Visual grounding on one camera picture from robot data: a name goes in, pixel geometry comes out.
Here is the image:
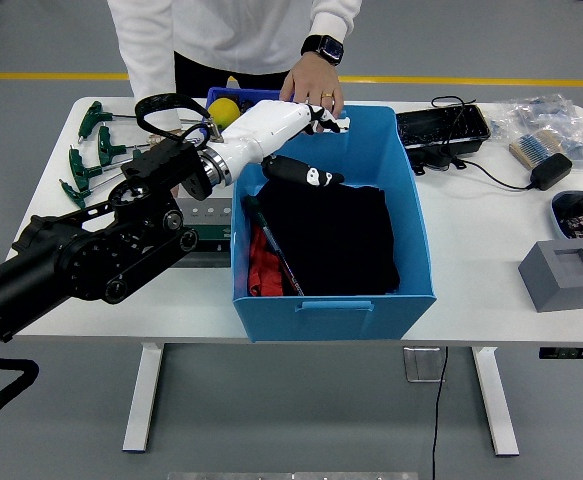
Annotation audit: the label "metal floor outlet plate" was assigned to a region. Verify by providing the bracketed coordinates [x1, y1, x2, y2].
[403, 346, 447, 384]

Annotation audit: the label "yellow ball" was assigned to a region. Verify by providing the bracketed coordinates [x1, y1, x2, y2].
[206, 97, 242, 129]

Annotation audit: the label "long thin green T-handle wrench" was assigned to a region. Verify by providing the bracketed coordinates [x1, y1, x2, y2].
[78, 100, 140, 144]

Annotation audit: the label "black cloth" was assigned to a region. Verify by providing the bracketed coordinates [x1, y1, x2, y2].
[250, 179, 402, 296]

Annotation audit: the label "black table control panel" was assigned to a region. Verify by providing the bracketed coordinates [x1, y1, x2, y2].
[539, 347, 583, 360]

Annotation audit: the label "black adapter cord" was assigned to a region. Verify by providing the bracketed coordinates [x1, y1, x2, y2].
[463, 159, 535, 192]

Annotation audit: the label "large green T-handle hex wrench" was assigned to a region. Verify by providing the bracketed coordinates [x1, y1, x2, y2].
[241, 194, 306, 297]

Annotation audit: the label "green metal wrench holder stand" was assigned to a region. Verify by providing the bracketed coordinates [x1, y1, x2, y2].
[173, 197, 235, 269]

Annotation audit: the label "black flat tray case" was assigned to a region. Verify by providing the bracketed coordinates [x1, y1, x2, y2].
[395, 104, 493, 151]

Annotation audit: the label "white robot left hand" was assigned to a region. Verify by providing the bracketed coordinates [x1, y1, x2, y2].
[215, 98, 346, 189]

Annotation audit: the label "black wristwatch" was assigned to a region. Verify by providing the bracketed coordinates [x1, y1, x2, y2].
[300, 34, 346, 67]

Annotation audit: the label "light blue plastic box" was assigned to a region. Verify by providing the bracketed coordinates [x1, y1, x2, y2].
[230, 103, 438, 344]

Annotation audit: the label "black power adapter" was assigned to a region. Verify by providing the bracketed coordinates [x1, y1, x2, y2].
[529, 153, 574, 191]

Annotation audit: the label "person's left hand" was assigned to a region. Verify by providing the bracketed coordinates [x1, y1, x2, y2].
[279, 52, 345, 119]

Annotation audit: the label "dark blue plastic bin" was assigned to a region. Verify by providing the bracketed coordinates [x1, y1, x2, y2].
[205, 87, 292, 114]

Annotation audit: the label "thin black cord loop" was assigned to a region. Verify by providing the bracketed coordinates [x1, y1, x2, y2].
[430, 95, 481, 151]

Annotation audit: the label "white table leg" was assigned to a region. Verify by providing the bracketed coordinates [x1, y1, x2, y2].
[470, 346, 521, 457]
[121, 342, 166, 454]

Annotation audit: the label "clear plastic bags of parts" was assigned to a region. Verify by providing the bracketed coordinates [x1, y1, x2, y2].
[488, 94, 583, 171]

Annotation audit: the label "red cloth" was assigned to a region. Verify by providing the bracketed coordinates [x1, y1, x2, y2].
[248, 224, 287, 297]

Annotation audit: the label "grey foam block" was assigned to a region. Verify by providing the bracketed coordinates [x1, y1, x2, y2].
[518, 239, 583, 314]

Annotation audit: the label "resistor strip bundle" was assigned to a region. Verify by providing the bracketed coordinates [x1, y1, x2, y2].
[509, 130, 565, 169]

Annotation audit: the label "brown item in bin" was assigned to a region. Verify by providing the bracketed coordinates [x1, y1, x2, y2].
[223, 92, 255, 112]

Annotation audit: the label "black bracket device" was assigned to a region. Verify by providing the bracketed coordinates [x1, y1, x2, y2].
[410, 145, 468, 177]

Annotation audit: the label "thick-shaft green T-handle wrench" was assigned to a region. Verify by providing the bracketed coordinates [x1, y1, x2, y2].
[68, 144, 127, 192]

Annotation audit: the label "person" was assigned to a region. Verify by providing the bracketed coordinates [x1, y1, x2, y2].
[106, 0, 366, 146]

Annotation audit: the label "light blue tray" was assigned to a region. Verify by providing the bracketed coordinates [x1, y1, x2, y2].
[550, 190, 583, 261]

